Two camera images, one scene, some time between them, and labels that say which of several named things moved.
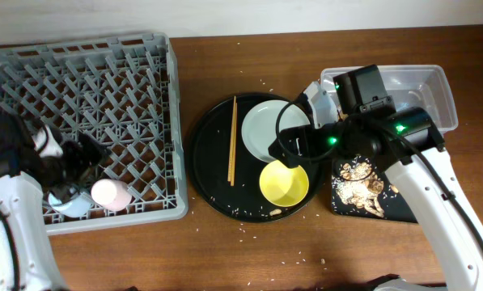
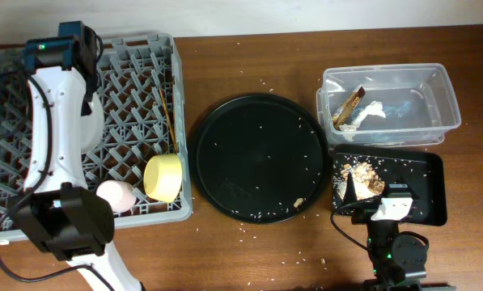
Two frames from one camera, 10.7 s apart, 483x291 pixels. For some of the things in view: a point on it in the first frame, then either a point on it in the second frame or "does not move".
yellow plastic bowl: x=283 y=186 -> x=163 y=177
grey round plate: x=258 y=125 -> x=92 y=125
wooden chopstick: x=231 y=140 -> x=169 y=120
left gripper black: x=80 y=157 -> x=89 y=111
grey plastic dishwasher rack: x=124 y=91 does not move
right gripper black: x=310 y=134 -> x=364 y=213
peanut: x=277 y=211 -> x=298 y=201
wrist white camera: x=324 y=109 -> x=392 y=208
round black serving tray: x=208 y=168 does not move
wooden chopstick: x=233 y=158 -> x=169 y=120
